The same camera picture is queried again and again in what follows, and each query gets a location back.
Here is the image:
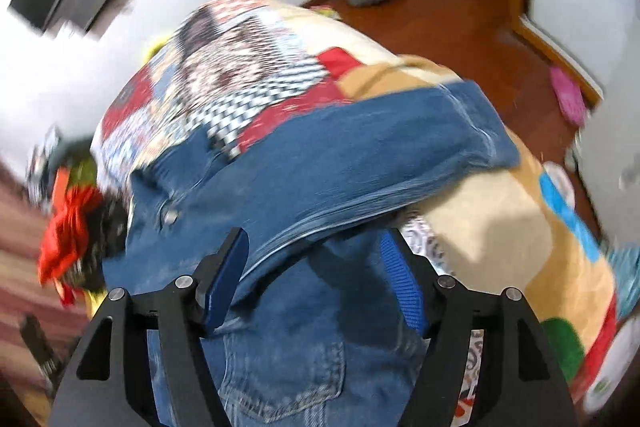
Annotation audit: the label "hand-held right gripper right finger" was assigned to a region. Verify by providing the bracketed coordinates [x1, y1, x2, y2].
[379, 227, 581, 427]

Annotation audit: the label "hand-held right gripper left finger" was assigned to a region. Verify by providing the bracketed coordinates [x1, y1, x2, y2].
[50, 227, 250, 427]

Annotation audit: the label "blue jeans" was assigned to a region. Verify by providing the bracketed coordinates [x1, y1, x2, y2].
[102, 79, 521, 427]

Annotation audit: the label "white patterned cloth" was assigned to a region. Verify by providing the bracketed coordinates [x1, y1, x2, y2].
[402, 213, 485, 427]

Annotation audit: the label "black patterned garment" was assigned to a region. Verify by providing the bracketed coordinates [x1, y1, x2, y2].
[75, 194, 132, 295]

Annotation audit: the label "orange red garment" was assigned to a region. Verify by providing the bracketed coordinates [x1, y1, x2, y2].
[37, 167, 106, 305]

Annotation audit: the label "patchwork quilt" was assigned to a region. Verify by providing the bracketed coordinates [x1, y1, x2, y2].
[92, 0, 466, 188]

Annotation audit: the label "pink slipper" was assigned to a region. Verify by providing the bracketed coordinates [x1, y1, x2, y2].
[550, 66, 587, 128]

